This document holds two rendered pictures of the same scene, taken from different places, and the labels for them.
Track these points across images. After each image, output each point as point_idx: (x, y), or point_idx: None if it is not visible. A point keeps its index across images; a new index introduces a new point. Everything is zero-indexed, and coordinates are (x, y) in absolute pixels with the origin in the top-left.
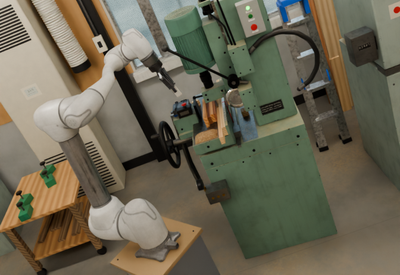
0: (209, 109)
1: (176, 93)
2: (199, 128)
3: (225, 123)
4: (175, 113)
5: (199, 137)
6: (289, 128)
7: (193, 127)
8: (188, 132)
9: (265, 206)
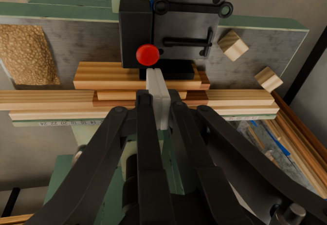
0: (127, 93)
1: (147, 87)
2: (82, 41)
3: (23, 124)
4: None
5: (1, 48)
6: (77, 142)
7: (100, 23)
8: None
9: None
